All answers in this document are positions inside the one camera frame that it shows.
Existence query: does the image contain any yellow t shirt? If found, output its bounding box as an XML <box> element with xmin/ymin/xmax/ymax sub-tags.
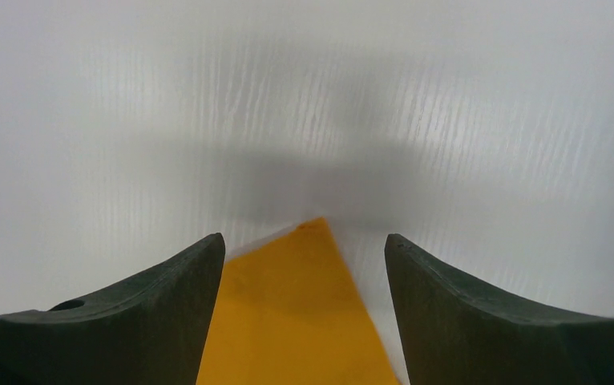
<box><xmin>197</xmin><ymin>218</ymin><xmax>398</xmax><ymax>384</ymax></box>

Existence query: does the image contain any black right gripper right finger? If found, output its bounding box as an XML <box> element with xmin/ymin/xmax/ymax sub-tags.
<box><xmin>385</xmin><ymin>234</ymin><xmax>614</xmax><ymax>384</ymax></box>

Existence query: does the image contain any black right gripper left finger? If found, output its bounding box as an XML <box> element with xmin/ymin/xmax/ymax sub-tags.
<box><xmin>0</xmin><ymin>233</ymin><xmax>225</xmax><ymax>384</ymax></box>

